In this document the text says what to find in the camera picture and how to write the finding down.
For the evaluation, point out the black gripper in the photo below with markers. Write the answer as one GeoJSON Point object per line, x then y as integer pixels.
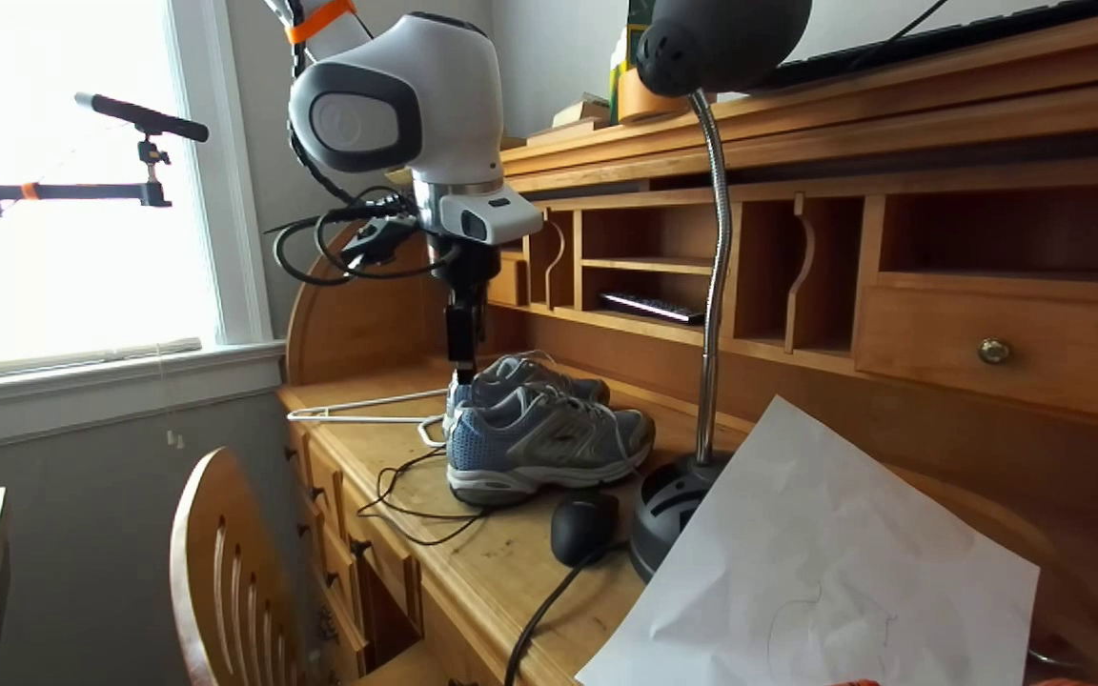
{"type": "Point", "coordinates": [469, 273]}

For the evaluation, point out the blue grey sneaker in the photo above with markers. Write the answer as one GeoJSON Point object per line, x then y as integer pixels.
{"type": "Point", "coordinates": [552, 374]}
{"type": "Point", "coordinates": [552, 444]}

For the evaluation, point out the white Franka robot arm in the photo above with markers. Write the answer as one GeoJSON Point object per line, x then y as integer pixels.
{"type": "Point", "coordinates": [448, 89]}

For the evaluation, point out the black flat device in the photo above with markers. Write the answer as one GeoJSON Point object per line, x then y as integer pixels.
{"type": "Point", "coordinates": [650, 305]}

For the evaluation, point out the black computer mouse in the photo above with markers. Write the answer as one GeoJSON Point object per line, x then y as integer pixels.
{"type": "Point", "coordinates": [585, 529]}

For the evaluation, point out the wooden chair back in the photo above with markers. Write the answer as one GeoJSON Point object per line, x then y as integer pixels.
{"type": "Point", "coordinates": [212, 573]}

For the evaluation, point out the green bottle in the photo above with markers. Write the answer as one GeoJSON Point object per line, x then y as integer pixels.
{"type": "Point", "coordinates": [640, 31]}

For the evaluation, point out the black gooseneck desk lamp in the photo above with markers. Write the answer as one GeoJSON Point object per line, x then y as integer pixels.
{"type": "Point", "coordinates": [716, 40]}

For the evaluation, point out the white paper sheet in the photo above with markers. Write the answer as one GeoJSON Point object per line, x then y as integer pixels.
{"type": "Point", "coordinates": [818, 559]}

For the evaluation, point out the wooden rolltop desk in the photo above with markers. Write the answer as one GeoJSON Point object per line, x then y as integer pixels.
{"type": "Point", "coordinates": [954, 139]}

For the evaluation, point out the wooden drawer with brass knob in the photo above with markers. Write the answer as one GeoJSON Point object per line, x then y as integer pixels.
{"type": "Point", "coordinates": [1031, 355]}

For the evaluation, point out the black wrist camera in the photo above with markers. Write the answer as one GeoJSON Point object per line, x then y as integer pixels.
{"type": "Point", "coordinates": [379, 243]}

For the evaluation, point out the white window frame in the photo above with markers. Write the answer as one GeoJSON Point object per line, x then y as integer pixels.
{"type": "Point", "coordinates": [238, 193]}

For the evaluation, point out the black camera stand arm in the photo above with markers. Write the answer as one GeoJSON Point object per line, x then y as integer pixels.
{"type": "Point", "coordinates": [143, 115]}

